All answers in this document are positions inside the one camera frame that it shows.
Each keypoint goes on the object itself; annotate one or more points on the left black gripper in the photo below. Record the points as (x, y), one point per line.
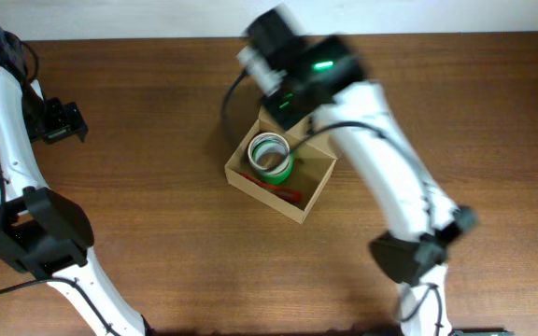
(67, 120)

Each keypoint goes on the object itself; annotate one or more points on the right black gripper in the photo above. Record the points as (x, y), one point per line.
(285, 116)

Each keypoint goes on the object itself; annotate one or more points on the white masking tape roll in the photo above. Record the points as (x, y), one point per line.
(265, 137)

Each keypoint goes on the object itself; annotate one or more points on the brown cardboard box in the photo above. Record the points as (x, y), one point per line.
(313, 165)

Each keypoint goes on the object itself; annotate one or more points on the green tape roll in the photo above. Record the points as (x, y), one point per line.
(280, 172)

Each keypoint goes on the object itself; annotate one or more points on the orange utility knife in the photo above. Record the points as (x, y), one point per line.
(289, 195)

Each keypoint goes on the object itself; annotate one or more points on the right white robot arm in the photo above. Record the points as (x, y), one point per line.
(325, 82)

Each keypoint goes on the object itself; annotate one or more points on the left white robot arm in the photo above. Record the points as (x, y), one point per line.
(42, 232)

